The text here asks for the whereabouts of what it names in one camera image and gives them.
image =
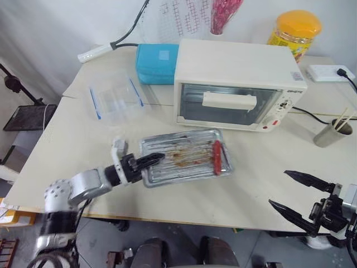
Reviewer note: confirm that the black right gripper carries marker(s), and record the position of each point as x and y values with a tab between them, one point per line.
332	212

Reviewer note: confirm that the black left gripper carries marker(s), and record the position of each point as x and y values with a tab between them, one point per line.
131	169

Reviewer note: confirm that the silver ribbed baking tray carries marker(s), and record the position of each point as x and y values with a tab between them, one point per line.
189	170

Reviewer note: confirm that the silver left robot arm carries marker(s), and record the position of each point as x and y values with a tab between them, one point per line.
81	184

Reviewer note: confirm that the red sausage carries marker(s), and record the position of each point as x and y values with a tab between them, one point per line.
217	157

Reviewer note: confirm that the cream white toaster oven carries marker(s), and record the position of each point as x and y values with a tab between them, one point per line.
231	61

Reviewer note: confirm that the white rounded plastic object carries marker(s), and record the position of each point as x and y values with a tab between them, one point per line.
319	242

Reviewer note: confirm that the metal cup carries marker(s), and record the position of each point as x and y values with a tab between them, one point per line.
329	136

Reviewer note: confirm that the clear plastic box blue clips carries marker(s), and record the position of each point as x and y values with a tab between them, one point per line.
115	97

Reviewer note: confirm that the wooden chopsticks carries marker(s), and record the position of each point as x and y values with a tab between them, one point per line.
344	120

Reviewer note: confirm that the dark rounded shape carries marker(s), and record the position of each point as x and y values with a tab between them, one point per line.
219	252
149	252

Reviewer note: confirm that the blue fabric pouch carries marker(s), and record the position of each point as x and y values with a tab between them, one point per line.
156	64

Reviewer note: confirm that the white bar-shaped device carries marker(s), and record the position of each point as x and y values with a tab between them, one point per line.
94	53

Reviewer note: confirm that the white power strip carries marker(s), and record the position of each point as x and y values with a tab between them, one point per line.
323	73

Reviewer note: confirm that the black mesh shelf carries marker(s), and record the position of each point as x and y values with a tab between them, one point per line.
28	117

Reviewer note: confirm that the yellow box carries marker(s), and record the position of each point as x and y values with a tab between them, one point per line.
16	216

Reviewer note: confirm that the yellow-lidded plastic jar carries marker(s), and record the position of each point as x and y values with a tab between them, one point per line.
295	33

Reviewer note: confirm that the pink dried flower bunch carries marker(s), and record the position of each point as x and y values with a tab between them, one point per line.
223	14

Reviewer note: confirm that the red wooden rack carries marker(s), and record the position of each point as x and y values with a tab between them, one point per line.
8	252

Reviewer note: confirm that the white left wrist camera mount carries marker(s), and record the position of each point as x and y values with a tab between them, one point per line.
118	150

